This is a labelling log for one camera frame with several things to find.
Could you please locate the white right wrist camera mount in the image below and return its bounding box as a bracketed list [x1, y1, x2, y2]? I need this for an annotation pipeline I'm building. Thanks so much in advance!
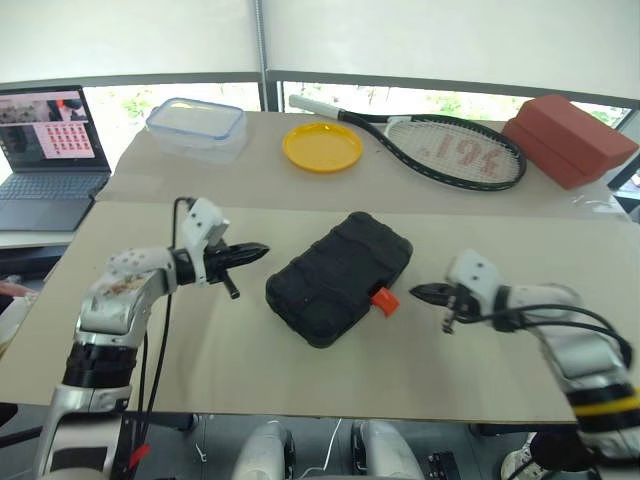
[445, 249, 502, 321]

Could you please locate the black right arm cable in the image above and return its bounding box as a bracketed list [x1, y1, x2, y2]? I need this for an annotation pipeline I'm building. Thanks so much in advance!
[472, 302, 634, 374]

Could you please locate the clear box with blue lid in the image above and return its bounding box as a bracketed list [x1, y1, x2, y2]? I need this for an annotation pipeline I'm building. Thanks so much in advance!
[145, 97, 247, 165]

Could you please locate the yellow plastic plate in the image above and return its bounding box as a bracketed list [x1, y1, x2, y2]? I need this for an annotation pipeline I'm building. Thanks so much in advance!
[282, 121, 365, 174]

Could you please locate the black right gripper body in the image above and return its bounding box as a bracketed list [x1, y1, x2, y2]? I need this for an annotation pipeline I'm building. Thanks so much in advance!
[441, 284, 477, 335]

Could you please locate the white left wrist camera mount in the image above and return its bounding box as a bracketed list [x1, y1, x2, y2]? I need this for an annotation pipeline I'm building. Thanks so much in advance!
[179, 196, 232, 287]

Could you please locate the white sneaker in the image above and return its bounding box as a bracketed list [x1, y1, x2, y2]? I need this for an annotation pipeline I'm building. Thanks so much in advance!
[499, 433, 537, 480]

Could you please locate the black tennis racket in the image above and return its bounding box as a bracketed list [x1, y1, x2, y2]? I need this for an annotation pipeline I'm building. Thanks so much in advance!
[288, 94, 528, 193]

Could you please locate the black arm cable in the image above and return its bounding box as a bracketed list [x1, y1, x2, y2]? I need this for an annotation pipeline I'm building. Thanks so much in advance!
[135, 196, 197, 451]
[472, 302, 634, 374]

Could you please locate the black plastic tool case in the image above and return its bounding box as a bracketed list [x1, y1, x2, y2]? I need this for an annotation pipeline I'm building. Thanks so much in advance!
[264, 210, 415, 350]

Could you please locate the small red tag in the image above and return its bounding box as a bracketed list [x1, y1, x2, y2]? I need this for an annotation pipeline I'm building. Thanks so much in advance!
[129, 443, 152, 470]

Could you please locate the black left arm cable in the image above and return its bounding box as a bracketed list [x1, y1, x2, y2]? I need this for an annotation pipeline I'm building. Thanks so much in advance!
[135, 196, 197, 451]

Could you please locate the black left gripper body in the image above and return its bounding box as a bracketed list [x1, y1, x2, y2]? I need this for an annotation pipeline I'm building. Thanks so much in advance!
[201, 244, 241, 301]

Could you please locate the red foam brick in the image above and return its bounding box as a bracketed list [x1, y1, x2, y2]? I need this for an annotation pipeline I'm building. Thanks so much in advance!
[501, 118, 589, 192]
[514, 94, 640, 177]

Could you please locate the black metal stand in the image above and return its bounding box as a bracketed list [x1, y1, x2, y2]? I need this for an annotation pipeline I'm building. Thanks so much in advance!
[108, 411, 197, 480]

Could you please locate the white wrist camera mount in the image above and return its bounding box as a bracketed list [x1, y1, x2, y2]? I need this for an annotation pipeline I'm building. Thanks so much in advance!
[179, 196, 232, 287]
[445, 249, 502, 321]

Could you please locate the dark grey laptop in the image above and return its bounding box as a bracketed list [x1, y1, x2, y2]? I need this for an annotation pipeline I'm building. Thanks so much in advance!
[0, 84, 112, 233]

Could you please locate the thin white cable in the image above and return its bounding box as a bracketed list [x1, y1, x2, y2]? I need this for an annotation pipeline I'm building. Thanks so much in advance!
[298, 418, 344, 480]

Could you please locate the white rounded robot leg cover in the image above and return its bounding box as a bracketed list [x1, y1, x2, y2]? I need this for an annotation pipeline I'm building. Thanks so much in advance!
[349, 419, 426, 480]
[233, 422, 297, 480]

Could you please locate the grey window frame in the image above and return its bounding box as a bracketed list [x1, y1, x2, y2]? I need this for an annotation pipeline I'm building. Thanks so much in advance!
[0, 0, 640, 115]

